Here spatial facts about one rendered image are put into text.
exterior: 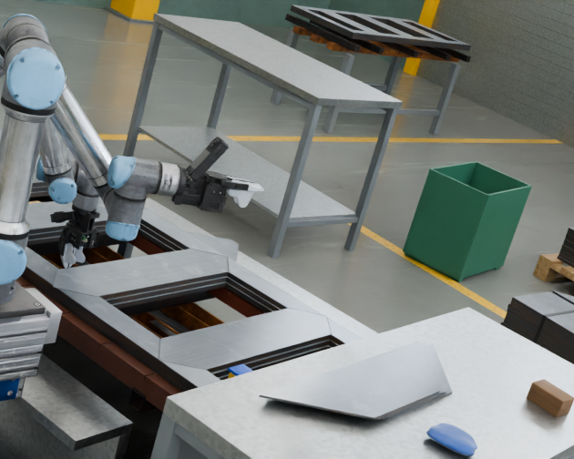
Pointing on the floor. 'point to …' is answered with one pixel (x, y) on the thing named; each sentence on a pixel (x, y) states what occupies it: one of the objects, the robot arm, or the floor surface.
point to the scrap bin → (466, 219)
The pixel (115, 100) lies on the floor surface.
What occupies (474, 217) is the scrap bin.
